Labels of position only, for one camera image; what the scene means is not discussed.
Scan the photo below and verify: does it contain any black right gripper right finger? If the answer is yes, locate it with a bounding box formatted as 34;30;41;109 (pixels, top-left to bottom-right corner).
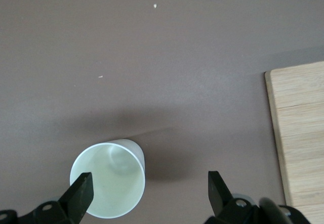
204;170;263;224

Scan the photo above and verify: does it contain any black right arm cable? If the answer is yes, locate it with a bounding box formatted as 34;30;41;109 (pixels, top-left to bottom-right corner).
258;197;288;224

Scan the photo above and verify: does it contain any wooden cutting board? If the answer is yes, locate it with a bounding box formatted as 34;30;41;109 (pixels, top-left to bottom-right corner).
264;61;324;224

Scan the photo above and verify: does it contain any white plastic cup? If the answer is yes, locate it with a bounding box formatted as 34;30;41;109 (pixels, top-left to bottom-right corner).
69;139;146;219

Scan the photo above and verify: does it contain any brown table mat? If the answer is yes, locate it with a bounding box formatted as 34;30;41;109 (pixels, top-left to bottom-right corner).
0;0;324;224

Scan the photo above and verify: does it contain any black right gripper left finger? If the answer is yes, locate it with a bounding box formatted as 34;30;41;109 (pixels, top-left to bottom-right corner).
17;171;95;224

